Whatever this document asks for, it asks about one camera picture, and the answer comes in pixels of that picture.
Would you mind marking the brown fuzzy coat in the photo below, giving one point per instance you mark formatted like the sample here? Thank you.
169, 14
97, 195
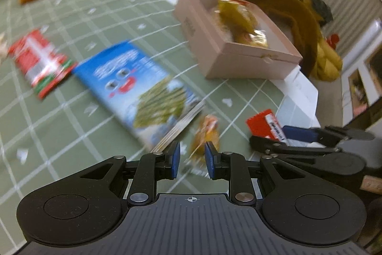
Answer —
303, 26

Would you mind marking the blue seaweed snack bag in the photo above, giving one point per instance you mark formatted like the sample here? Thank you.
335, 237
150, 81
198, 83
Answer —
147, 100

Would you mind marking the green checkered tablecloth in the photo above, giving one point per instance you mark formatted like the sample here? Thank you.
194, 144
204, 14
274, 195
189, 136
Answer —
45, 140

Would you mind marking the small orange snack packet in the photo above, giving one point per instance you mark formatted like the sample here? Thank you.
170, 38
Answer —
207, 131

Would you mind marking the yellow snack packet in box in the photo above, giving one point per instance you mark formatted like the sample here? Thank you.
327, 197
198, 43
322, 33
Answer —
239, 24

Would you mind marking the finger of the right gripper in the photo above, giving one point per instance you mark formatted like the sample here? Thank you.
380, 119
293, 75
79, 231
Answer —
300, 134

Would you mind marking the long red snack packet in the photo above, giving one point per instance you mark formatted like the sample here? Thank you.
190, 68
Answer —
41, 65

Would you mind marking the white paper sheet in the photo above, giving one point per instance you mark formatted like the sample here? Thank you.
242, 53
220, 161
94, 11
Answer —
299, 105

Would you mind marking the small red snack packet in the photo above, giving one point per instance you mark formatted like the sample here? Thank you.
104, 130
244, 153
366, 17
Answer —
265, 126

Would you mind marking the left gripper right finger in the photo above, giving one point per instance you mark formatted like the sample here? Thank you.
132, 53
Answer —
235, 169

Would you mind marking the pink cardboard box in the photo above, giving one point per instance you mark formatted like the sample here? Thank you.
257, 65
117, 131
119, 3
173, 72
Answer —
225, 53

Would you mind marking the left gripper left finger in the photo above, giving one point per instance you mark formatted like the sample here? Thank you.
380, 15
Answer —
150, 169

